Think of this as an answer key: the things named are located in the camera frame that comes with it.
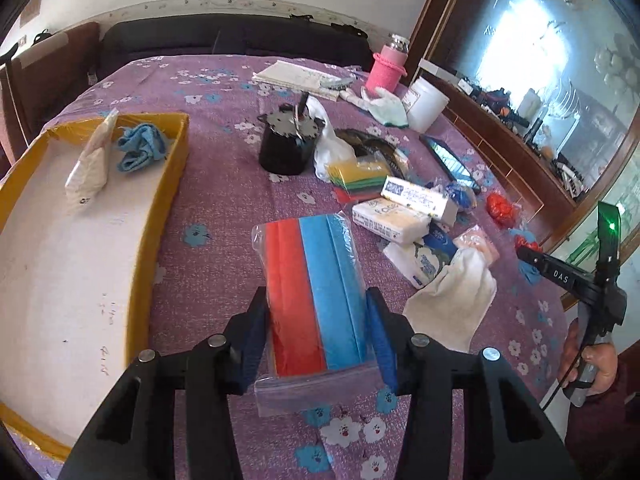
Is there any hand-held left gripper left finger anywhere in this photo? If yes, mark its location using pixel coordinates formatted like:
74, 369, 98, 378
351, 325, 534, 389
60, 286, 271, 480

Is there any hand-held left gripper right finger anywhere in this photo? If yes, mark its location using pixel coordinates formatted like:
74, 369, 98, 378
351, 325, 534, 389
365, 287, 581, 480

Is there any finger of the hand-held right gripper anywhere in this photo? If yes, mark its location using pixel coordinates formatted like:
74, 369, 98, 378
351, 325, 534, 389
516, 246, 550, 275

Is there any red and blue cloth packet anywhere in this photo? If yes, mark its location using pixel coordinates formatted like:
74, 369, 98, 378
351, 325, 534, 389
251, 212, 396, 418

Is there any white towel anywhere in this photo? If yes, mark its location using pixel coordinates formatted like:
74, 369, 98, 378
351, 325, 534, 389
402, 247, 497, 353

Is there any yellow cardboard box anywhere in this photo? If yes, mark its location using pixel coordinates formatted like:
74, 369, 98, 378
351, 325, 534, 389
0, 111, 191, 461

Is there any person's right forearm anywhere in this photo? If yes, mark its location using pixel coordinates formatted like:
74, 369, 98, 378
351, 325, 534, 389
562, 360, 640, 480

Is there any person's right hand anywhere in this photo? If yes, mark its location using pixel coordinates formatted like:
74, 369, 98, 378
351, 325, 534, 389
557, 317, 621, 398

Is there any red and blue mesh scrubber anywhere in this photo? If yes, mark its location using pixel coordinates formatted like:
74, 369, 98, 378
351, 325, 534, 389
509, 227, 543, 283

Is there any peach sponge packet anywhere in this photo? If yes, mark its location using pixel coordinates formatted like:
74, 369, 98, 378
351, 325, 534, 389
452, 224, 501, 266

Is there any blue printed tissue packet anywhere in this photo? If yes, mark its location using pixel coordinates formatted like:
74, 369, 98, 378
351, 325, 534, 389
382, 225, 458, 290

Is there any white tissue packet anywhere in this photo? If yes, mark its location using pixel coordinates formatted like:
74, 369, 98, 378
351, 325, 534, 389
351, 199, 432, 247

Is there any black smartphone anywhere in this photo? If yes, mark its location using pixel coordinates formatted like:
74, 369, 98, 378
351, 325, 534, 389
419, 134, 482, 195

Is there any long white box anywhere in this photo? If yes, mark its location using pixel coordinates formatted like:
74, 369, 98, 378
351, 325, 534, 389
381, 176, 460, 226

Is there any purple floral tablecloth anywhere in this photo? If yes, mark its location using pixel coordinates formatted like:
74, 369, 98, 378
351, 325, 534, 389
10, 52, 576, 480

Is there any multicoloured cloth pack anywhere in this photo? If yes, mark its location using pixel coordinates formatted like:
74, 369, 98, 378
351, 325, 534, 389
325, 160, 388, 206

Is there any black motor with toothed disc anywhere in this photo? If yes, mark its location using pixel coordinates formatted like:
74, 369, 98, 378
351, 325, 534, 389
257, 92, 328, 176

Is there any white plastic jar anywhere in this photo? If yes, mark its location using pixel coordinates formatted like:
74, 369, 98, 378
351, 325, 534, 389
406, 77, 449, 132

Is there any dark patterned packet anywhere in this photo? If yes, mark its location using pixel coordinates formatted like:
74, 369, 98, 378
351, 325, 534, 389
335, 129, 408, 173

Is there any wooden mirror cabinet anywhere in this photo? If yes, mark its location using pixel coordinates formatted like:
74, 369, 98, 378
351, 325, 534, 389
407, 0, 640, 311

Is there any white knotted plastic bag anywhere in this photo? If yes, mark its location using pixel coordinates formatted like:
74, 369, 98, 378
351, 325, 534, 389
305, 95, 358, 181

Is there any white work glove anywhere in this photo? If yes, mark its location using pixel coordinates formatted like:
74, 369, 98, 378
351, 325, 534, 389
350, 86, 410, 126

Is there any white cardboard box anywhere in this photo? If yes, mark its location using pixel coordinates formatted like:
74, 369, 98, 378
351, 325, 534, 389
418, 58, 460, 86

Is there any blue cloth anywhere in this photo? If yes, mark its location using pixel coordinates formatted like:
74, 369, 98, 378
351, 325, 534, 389
116, 122, 168, 173

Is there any pink knit-covered bottle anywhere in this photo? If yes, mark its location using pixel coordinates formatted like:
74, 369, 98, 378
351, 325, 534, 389
365, 34, 411, 95

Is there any paper notebook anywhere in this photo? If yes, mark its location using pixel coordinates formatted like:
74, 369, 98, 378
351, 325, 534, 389
251, 60, 357, 103

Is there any dark sofa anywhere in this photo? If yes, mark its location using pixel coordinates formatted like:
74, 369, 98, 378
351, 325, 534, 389
97, 20, 376, 81

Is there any brown armchair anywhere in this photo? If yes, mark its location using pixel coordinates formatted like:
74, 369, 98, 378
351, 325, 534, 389
0, 20, 101, 171

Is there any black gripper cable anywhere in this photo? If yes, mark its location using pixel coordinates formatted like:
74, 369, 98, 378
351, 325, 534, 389
539, 340, 591, 409

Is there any wall picture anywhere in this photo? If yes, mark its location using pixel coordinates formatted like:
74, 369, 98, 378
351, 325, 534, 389
19, 0, 45, 30

